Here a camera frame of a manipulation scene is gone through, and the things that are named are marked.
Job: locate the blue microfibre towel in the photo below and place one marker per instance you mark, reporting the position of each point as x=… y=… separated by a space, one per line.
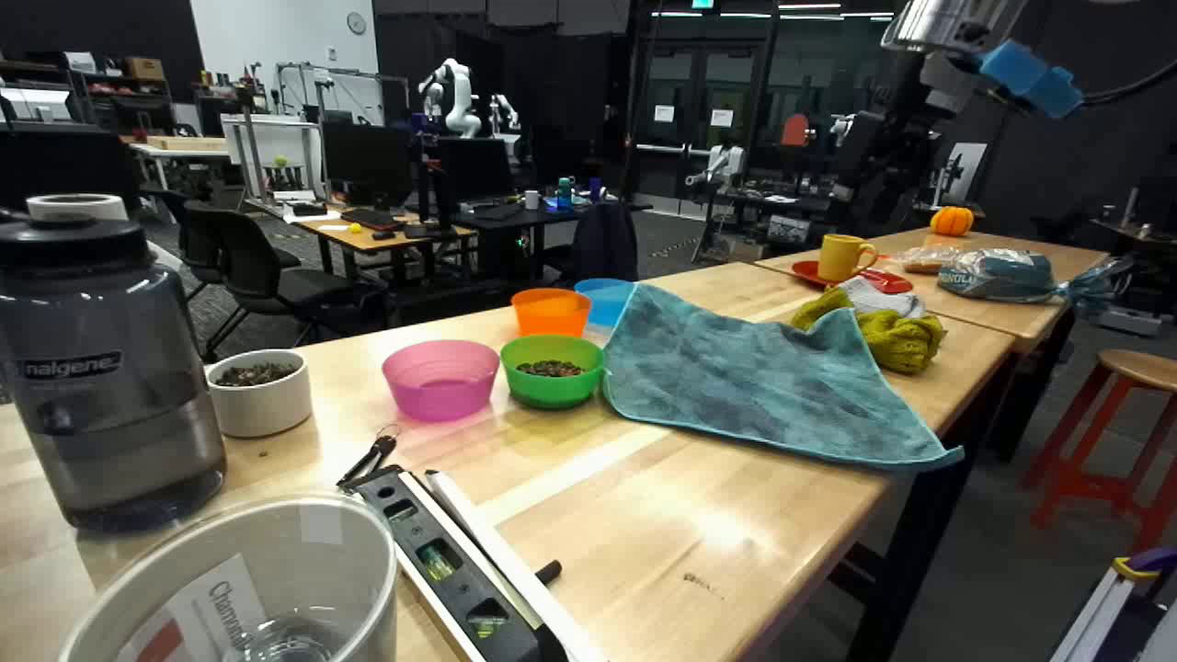
x=758 y=382

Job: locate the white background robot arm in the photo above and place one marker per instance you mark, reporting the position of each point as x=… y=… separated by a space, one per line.
x=459 y=96
x=727 y=162
x=504 y=114

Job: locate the blue plastic bowl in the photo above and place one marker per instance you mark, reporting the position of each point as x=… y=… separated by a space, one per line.
x=607 y=304

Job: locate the orange plastic bowl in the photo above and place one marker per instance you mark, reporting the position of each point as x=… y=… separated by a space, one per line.
x=549 y=319

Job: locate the bean mix in green bowl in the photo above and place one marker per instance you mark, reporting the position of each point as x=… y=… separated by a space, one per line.
x=549 y=369

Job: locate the green plastic bowl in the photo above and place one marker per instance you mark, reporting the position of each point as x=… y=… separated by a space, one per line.
x=554 y=390

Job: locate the pink translucent plastic bowl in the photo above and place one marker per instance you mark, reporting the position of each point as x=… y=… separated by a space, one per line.
x=439 y=390

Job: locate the black marker pen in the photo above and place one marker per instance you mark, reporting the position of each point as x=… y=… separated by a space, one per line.
x=367 y=466

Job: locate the yellow mug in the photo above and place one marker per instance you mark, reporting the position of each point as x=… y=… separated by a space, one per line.
x=841 y=259

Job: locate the black computer monitor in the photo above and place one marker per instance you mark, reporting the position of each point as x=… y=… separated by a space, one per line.
x=369 y=167

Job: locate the black spirit level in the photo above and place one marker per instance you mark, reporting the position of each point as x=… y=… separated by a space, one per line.
x=445 y=575

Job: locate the white cloth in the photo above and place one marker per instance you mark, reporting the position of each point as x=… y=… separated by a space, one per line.
x=877 y=295

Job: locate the red plate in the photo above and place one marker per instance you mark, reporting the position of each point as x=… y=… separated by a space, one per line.
x=891 y=280

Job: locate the yellow-green cloth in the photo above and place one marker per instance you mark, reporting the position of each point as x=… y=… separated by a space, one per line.
x=906 y=344

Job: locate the beans in white bowl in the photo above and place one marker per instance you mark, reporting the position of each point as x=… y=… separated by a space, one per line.
x=256 y=372

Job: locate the white ceramic bowl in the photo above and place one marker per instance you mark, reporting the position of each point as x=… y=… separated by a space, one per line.
x=258 y=410

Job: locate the white plastic bucket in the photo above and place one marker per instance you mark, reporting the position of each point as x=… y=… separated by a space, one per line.
x=352 y=575

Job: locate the black office chair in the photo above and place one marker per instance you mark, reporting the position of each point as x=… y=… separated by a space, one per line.
x=243 y=251

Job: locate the small orange pumpkin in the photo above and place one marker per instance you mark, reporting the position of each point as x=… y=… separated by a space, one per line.
x=954 y=221

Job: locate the blue-grey folded cloth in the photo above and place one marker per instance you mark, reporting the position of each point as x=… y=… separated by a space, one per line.
x=999 y=279

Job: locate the printed paper label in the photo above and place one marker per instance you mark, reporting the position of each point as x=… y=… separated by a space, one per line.
x=202 y=611

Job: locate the large dark grey plastic jar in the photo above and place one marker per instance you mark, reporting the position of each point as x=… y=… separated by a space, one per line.
x=103 y=382

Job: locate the white round lid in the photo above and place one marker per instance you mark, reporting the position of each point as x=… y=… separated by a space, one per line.
x=76 y=209

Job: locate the wooden stool with orange legs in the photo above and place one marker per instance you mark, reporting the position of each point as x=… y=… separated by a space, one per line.
x=1142 y=369

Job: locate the framed wall poster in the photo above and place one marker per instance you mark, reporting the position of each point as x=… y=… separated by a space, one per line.
x=966 y=172

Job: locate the aluminium frame rail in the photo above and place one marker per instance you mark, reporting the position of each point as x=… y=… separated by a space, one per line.
x=1105 y=621

